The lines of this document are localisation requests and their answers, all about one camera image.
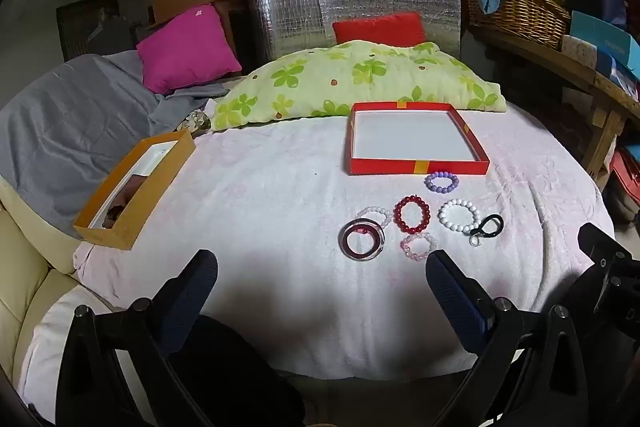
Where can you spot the black clasp keyring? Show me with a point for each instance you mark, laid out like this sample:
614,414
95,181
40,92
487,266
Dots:
483,228

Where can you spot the red shallow box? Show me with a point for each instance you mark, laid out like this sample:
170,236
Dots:
410,134

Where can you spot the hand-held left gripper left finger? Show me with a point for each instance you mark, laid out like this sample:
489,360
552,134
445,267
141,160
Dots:
192,292

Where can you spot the wicker basket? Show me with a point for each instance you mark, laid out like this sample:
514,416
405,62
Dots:
520,14

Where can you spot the blue box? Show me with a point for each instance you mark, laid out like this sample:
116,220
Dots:
620,74

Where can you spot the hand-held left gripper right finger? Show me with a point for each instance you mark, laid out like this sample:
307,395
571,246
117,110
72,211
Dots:
457,302

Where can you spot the wooden shelf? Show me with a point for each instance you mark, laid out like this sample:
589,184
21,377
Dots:
575,72

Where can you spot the grey blanket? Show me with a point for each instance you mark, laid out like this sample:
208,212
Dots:
65,132

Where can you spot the cream leather sofa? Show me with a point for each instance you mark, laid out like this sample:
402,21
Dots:
20,287

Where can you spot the magenta pillow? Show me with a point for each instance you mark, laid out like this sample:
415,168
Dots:
185,49

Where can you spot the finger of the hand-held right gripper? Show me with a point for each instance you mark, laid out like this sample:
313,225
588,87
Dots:
607,242
617,292

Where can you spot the orange cardboard box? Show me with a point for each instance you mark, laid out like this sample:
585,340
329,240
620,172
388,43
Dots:
145,213

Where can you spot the small patterned cloth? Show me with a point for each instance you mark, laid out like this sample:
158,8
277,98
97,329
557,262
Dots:
197,124

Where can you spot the pale pink blanket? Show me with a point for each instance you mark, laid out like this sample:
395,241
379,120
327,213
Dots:
275,217

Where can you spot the red bag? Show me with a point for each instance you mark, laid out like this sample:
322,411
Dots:
627,179

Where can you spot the silver bangle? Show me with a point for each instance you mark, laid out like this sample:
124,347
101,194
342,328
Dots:
343,241

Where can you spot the green floral pillow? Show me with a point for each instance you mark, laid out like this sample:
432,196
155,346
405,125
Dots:
350,77

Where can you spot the dark cabinet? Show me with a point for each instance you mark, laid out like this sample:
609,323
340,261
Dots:
100,27

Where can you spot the white box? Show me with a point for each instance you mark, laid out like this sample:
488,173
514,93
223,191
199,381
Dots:
580,52

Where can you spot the red pillow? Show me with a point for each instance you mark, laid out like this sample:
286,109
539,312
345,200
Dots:
380,29

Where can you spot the teal box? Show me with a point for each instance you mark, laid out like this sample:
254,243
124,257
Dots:
600,37

